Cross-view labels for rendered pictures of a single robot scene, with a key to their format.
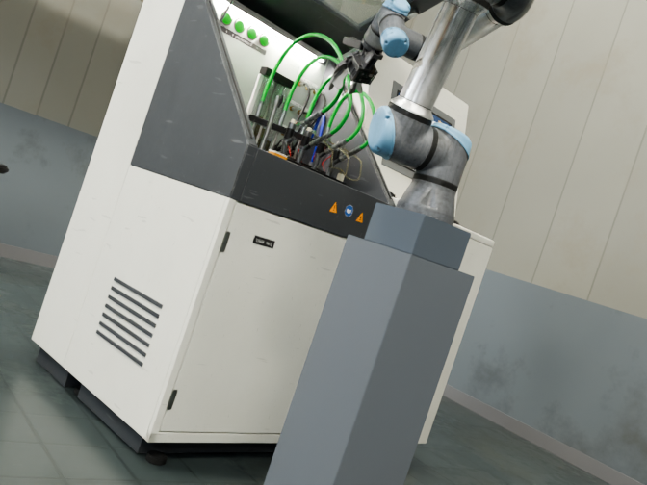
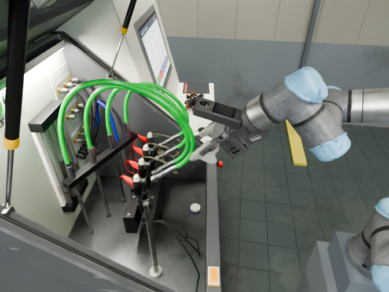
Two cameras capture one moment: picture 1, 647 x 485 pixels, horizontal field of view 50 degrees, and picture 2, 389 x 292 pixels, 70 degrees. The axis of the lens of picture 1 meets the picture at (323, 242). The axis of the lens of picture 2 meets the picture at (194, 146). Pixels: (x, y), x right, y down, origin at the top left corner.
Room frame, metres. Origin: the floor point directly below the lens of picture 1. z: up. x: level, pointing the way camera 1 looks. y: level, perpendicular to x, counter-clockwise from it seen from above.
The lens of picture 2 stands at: (1.75, 0.52, 1.68)
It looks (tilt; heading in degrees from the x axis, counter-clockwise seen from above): 36 degrees down; 318
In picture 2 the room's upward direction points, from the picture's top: straight up
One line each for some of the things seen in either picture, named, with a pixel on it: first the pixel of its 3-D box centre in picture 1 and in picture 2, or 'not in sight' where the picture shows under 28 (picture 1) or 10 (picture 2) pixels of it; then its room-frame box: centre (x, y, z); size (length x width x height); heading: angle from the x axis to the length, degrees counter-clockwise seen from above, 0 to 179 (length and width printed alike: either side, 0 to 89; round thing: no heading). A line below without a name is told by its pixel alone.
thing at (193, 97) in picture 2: not in sight; (194, 100); (2.76, -0.39, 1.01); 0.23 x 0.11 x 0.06; 136
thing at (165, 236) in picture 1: (220, 317); not in sight; (2.36, 0.25, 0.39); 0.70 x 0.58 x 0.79; 136
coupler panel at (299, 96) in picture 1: (300, 111); (74, 110); (2.69, 0.25, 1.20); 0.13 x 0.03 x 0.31; 136
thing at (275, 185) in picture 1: (318, 201); (210, 229); (2.17, 0.06, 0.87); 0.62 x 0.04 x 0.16; 136
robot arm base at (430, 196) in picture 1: (429, 198); (378, 249); (1.74, -0.22, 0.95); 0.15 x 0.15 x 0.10
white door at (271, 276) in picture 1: (277, 330); not in sight; (2.16, 0.05, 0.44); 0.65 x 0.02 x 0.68; 136
